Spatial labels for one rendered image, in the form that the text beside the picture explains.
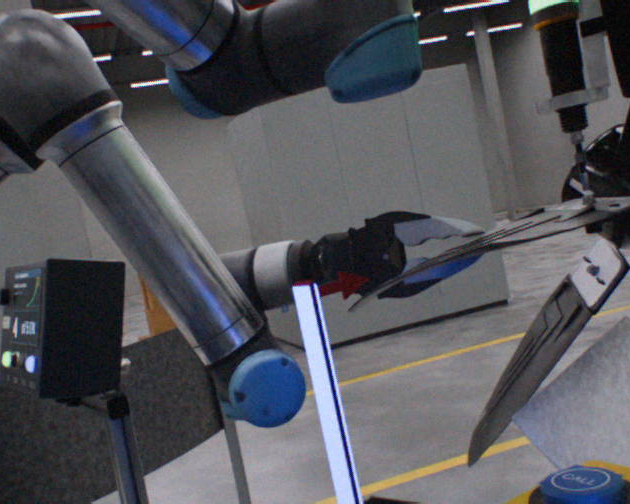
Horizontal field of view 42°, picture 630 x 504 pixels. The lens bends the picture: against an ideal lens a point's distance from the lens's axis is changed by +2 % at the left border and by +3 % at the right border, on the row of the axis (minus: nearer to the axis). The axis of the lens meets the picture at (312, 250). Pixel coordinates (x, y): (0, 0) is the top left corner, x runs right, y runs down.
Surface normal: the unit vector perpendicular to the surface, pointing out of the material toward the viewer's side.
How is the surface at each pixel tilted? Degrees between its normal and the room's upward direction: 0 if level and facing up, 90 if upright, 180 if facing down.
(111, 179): 93
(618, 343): 55
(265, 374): 90
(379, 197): 90
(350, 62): 93
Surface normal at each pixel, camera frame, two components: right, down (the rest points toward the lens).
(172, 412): 0.85, -0.15
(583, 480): -0.21, -0.98
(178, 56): -0.04, 0.91
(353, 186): 0.29, -0.01
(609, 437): -0.42, -0.45
